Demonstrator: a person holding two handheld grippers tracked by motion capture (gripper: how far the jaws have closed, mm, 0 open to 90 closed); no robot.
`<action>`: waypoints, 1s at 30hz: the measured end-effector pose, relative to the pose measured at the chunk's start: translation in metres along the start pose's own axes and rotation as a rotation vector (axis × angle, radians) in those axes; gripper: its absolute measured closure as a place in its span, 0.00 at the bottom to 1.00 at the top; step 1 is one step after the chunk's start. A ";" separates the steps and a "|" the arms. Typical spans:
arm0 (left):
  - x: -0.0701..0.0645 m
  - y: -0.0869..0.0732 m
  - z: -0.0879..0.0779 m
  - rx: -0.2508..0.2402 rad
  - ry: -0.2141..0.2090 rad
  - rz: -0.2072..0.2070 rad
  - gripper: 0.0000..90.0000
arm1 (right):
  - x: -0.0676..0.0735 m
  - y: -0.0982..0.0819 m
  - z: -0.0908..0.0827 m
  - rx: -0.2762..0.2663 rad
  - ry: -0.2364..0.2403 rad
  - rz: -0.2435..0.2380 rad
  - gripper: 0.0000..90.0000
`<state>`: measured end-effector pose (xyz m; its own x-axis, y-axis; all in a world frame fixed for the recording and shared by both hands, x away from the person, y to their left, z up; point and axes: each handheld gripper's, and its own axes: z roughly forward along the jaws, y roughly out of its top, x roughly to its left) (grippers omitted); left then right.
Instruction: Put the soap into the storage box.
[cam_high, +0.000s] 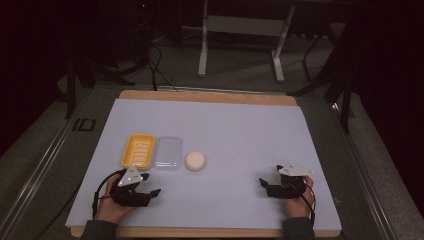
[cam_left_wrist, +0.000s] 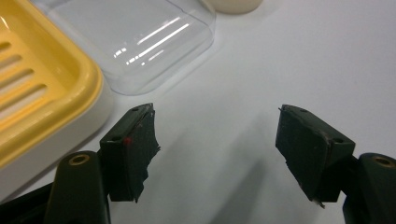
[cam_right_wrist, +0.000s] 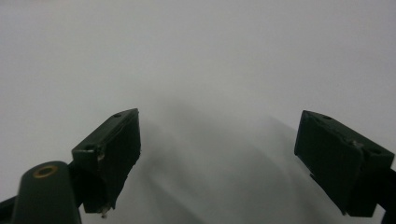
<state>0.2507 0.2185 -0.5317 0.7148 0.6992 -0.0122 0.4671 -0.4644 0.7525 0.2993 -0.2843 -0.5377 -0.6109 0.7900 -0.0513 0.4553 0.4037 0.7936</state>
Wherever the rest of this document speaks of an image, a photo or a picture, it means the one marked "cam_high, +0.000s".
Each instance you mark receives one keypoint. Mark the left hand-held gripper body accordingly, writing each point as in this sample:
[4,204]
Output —
[130,176]

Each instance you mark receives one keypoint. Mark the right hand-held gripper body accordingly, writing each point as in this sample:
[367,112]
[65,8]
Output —
[293,170]

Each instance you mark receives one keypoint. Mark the person's right hand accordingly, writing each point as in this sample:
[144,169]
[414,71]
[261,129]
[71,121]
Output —
[300,207]

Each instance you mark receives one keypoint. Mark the person's left hand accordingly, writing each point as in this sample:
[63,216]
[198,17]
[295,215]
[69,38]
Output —
[108,210]

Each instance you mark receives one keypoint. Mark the yellow soap dish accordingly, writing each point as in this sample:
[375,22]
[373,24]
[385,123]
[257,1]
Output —
[138,151]

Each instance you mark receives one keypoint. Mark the clear plastic container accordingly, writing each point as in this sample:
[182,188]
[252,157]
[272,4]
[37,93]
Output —
[168,152]

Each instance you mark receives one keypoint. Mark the round beige bun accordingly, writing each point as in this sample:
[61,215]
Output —
[195,161]

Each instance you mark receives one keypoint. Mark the white table mat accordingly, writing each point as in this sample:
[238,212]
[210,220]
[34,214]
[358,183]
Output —
[233,140]

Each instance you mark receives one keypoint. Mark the black stand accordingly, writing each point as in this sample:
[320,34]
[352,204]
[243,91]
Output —
[346,100]
[70,90]

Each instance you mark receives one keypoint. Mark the wooden table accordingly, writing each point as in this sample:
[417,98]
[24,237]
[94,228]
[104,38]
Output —
[206,97]

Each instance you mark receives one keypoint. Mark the white metal stand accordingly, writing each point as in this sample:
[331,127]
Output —
[246,25]

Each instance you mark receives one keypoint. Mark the metal floor rail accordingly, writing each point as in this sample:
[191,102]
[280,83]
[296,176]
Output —
[366,180]
[40,160]

